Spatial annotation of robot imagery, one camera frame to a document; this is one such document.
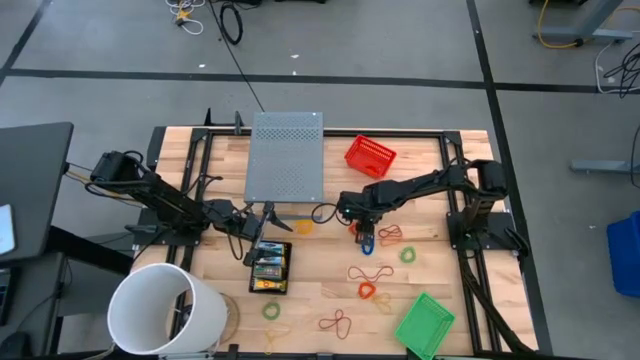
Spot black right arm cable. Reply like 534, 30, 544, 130
310, 201, 346, 227

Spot black cable chain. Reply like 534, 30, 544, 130
457, 247, 534, 355

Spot red plastic basket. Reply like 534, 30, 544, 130
343, 133, 398, 180

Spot white cylinder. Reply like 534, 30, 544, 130
106, 262, 229, 357

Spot black plastic basket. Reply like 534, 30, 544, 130
247, 239, 294, 296

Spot black desk leg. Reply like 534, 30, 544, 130
47, 224, 135, 276

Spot grey table leg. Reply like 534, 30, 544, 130
531, 0, 635, 44

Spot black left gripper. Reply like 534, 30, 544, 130
234, 201, 294, 266

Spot blue bin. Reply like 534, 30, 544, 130
605, 209, 640, 299

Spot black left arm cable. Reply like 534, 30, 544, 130
227, 199, 251, 262

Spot black floor cable bundle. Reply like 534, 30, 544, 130
602, 42, 640, 100

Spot grey perforated metal shelf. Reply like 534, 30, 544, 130
243, 110, 326, 204

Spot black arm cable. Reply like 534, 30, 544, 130
310, 201, 346, 227
227, 199, 251, 262

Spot white tablet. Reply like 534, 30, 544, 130
0, 203, 17, 257

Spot coiled black floor cable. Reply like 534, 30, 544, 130
219, 1, 245, 47

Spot long black floor cable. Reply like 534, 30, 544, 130
206, 0, 266, 113

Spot large coral spiral coil keychain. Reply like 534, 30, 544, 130
356, 280, 378, 301

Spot dark laptop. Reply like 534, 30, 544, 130
0, 267, 14, 326

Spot green plastic basket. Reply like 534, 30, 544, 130
393, 291, 457, 360

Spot grey table foot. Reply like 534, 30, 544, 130
570, 158, 640, 176

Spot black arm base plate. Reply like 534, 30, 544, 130
446, 210, 529, 254
133, 207, 206, 248

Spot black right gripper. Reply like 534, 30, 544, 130
353, 209, 382, 246

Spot plastic crayon pack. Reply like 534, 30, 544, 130
252, 263, 286, 280

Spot white floor cable yellow plug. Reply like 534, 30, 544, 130
164, 0, 206, 37

